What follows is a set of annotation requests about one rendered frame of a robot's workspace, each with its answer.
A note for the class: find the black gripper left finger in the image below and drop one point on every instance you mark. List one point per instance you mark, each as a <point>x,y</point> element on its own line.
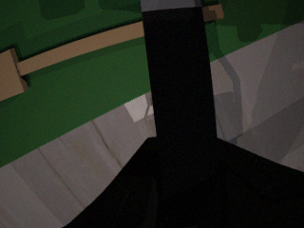
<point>134,199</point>

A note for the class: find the green rectangular mat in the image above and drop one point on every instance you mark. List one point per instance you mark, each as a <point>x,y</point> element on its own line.
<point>66,95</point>

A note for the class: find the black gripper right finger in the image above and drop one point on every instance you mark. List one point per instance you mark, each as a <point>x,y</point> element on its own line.
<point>257,192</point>

